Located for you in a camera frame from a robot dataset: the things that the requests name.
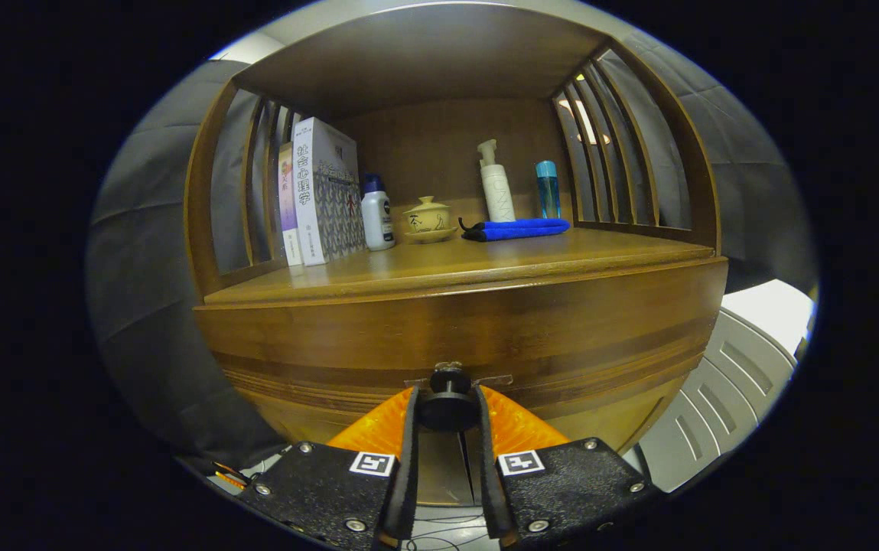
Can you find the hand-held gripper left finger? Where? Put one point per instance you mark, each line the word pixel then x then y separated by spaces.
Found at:
pixel 408 459

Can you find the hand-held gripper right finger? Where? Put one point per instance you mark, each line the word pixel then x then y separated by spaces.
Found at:
pixel 489 467

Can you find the wooden drawer with black knob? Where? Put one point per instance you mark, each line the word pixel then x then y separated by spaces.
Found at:
pixel 408 337

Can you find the wooden countertop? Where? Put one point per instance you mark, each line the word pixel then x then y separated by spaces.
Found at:
pixel 485 256

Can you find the wooden cabinet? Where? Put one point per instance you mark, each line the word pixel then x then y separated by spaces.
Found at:
pixel 424 53

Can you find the folded blue cloth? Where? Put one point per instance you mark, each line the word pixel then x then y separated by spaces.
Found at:
pixel 519 229

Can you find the yellow lidded tea bowl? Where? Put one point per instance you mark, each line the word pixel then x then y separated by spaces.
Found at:
pixel 428 220

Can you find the white bottle with blue cap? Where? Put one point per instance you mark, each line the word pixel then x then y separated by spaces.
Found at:
pixel 378 218

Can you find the thick white book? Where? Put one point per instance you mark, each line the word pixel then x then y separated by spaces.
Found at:
pixel 324 199

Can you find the white pump bottle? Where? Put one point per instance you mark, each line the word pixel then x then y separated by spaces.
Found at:
pixel 498 191

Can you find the clear blue bottle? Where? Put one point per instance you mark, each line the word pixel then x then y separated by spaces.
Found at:
pixel 548 195

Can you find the thin purple book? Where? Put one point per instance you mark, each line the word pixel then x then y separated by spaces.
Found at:
pixel 288 207

